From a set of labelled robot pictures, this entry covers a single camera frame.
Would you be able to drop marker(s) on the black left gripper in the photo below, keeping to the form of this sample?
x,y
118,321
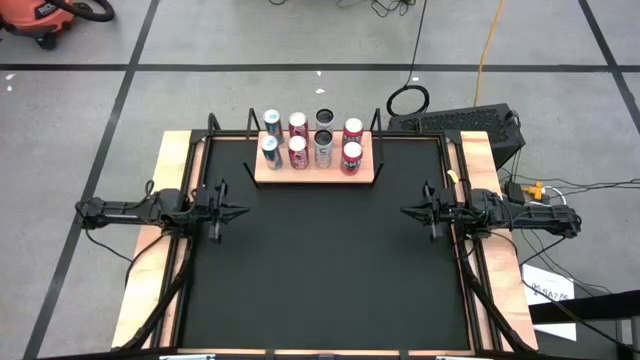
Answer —
x,y
207,207

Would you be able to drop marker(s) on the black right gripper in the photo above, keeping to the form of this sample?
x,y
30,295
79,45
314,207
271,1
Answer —
x,y
442,209

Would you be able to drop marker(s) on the blue silver energy drink can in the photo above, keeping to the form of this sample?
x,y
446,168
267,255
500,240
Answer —
x,y
272,120
271,155

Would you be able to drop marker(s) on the red Coca-Cola can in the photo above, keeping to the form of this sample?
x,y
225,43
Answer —
x,y
298,122
298,155

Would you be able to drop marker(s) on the white Celsius drink can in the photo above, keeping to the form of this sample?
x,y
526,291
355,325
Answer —
x,y
325,117
323,152

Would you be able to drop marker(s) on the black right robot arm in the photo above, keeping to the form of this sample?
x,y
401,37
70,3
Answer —
x,y
525,217

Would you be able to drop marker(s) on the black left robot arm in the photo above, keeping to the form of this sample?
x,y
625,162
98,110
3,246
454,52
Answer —
x,y
125,212

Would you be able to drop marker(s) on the black power adapter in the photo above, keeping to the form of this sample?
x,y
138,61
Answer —
x,y
514,191

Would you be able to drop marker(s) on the black perforated computer case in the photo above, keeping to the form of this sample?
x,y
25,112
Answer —
x,y
465,122

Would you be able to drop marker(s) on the yellow power plug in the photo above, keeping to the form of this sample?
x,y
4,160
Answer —
x,y
535,191

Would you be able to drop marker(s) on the white paper sign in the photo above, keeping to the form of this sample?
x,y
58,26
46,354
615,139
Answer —
x,y
545,280

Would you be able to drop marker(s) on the black metal beam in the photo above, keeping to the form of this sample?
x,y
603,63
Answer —
x,y
590,307

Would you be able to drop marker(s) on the orange shop vacuum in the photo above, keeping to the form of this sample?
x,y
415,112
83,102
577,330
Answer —
x,y
30,15

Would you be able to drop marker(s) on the wooden shelf with black frame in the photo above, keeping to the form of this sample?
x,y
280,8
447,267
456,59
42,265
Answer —
x,y
310,175

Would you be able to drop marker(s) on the black aluminium table frame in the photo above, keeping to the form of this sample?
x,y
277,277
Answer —
x,y
494,302

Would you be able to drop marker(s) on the silver metal bracket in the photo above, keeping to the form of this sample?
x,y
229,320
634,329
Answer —
x,y
187,357

